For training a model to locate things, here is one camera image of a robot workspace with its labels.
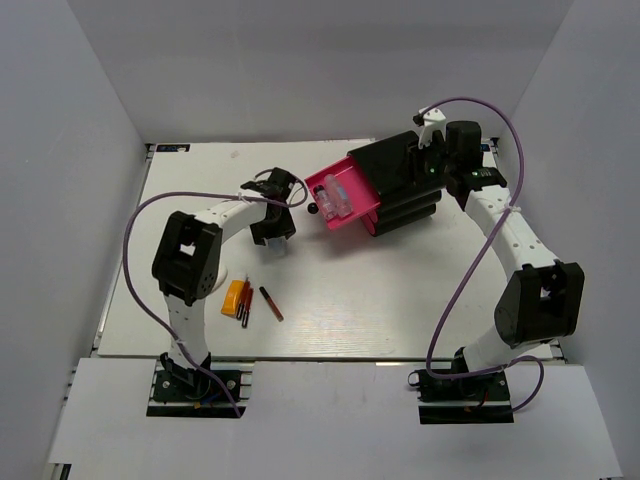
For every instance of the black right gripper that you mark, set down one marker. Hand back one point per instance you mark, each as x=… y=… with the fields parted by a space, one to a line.
x=437 y=143

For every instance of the small clear vial black cap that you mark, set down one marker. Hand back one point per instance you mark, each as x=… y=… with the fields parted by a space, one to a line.
x=324 y=203

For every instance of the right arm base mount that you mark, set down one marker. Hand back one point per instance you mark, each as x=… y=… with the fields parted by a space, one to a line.
x=478 y=400

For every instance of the pink top drawer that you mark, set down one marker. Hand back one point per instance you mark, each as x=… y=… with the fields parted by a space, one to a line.
x=361 y=192

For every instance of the pink bottom drawer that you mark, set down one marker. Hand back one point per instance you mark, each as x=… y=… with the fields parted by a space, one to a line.
x=371 y=223

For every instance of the black drawer organizer cabinet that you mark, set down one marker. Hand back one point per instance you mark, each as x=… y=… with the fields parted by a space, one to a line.
x=385 y=164

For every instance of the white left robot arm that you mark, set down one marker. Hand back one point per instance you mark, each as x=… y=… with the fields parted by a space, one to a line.
x=187 y=264

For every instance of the orange makeup compact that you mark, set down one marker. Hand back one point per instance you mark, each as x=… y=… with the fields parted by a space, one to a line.
x=232 y=298

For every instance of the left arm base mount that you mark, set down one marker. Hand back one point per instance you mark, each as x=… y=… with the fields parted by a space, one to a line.
x=187 y=393

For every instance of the clear bottle blue label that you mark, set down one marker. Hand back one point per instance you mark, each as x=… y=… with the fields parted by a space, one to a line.
x=277 y=246

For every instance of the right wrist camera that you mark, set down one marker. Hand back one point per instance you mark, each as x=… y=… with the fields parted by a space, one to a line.
x=429 y=121

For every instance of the red lip gloss tube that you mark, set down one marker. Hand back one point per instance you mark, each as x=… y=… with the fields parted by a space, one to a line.
x=271 y=303

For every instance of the pink drawer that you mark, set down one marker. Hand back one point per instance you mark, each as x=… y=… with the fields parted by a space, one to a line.
x=361 y=192
x=371 y=223

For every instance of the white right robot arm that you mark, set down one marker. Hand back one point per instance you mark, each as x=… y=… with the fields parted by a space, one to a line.
x=542 y=297

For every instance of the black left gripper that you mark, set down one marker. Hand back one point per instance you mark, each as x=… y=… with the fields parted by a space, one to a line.
x=285 y=227

